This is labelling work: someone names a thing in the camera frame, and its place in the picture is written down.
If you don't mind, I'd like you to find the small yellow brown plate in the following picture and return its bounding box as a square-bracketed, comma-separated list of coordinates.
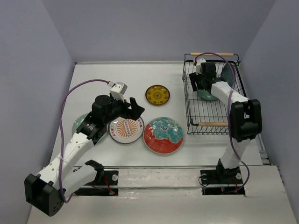
[145, 84, 171, 106]

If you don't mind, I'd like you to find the white sunburst pattern plate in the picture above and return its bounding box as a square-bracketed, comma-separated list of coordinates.
[108, 117, 144, 144]

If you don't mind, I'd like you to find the red teal floral plate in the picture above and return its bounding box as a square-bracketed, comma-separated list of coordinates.
[143, 117, 184, 155]

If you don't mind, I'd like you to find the light green flower plate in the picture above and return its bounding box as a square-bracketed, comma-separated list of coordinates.
[71, 113, 107, 142]

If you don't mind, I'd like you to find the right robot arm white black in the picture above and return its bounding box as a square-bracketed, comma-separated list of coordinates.
[189, 58, 262, 185]

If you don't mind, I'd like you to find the dark teal blossom plate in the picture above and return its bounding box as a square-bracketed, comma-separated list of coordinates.
[220, 63, 234, 87]

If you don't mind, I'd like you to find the black wire dish rack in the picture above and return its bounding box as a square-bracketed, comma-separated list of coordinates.
[182, 53, 246, 135]

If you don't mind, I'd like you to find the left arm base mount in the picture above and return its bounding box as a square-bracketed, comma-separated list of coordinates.
[75, 170, 119, 196]

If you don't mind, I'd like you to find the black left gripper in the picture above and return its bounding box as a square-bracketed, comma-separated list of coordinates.
[104, 94, 144, 125]

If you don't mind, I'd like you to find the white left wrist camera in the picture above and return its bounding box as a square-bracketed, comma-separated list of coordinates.
[108, 81, 128, 102]

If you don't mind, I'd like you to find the small blue white plate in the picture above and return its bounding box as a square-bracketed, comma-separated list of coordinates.
[197, 90, 219, 101]

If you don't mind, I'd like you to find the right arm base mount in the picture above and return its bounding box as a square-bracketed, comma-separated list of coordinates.
[198, 168, 246, 196]

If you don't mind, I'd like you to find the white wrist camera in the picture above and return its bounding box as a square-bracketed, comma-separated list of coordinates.
[108, 81, 128, 102]
[194, 57, 206, 75]

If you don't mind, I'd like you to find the metal table rail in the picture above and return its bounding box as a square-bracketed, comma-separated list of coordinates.
[49, 165, 280, 169]

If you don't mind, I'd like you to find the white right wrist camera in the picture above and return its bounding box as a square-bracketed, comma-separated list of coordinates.
[194, 57, 206, 75]

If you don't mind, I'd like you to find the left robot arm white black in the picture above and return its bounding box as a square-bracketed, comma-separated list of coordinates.
[24, 95, 145, 217]

